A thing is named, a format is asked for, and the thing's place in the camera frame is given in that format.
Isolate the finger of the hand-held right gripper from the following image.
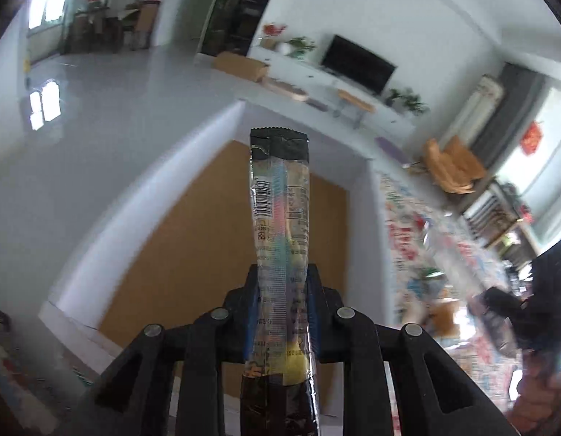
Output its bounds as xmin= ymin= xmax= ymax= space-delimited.
xmin=482 ymin=285 xmax=526 ymax=324

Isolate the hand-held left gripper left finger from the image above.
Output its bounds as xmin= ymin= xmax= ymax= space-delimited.
xmin=74 ymin=263 xmax=263 ymax=436

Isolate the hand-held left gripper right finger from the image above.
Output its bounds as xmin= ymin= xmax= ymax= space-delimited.
xmin=306 ymin=263 xmax=519 ymax=436

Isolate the grey foil snack packet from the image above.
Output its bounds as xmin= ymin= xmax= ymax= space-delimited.
xmin=466 ymin=291 xmax=521 ymax=359

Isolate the white box with brown bottom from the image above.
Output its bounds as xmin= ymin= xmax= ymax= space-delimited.
xmin=37 ymin=99 xmax=397 ymax=436

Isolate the long clear snack packet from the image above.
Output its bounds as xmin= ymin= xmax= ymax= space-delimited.
xmin=241 ymin=126 xmax=318 ymax=436

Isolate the person's right hand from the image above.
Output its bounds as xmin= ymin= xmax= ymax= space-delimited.
xmin=512 ymin=359 xmax=561 ymax=434

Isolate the dark wooden chair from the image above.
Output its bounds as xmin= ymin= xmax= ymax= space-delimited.
xmin=461 ymin=181 xmax=535 ymax=248

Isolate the printed woven blanket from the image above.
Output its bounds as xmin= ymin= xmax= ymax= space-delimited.
xmin=0 ymin=170 xmax=535 ymax=436

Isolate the orange lounge chair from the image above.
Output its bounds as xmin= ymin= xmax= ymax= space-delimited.
xmin=421 ymin=136 xmax=488 ymax=194

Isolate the purple mat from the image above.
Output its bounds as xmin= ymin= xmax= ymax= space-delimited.
xmin=375 ymin=136 xmax=411 ymax=165

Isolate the grey curtain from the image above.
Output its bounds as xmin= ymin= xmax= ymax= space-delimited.
xmin=471 ymin=61 xmax=547 ymax=170

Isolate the white standing air conditioner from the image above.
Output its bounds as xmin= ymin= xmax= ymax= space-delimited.
xmin=447 ymin=74 xmax=506 ymax=147

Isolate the large plant in white pot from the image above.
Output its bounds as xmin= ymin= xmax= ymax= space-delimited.
xmin=398 ymin=93 xmax=430 ymax=117

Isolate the wooden stool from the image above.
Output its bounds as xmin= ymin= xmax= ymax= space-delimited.
xmin=337 ymin=89 xmax=376 ymax=128

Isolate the white television cabinet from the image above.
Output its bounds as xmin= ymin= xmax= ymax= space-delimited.
xmin=251 ymin=45 xmax=417 ymax=132

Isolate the cardboard box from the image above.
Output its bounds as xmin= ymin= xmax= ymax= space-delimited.
xmin=214 ymin=51 xmax=269 ymax=82

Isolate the black television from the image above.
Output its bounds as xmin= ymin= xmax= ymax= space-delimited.
xmin=320 ymin=34 xmax=398 ymax=96

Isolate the green plant in vase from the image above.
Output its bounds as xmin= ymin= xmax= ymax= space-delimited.
xmin=287 ymin=36 xmax=317 ymax=58

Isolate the dark display cabinet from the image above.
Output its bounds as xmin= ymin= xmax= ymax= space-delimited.
xmin=200 ymin=0 xmax=288 ymax=58

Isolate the red wall decoration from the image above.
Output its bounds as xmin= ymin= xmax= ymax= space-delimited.
xmin=519 ymin=121 xmax=545 ymax=156

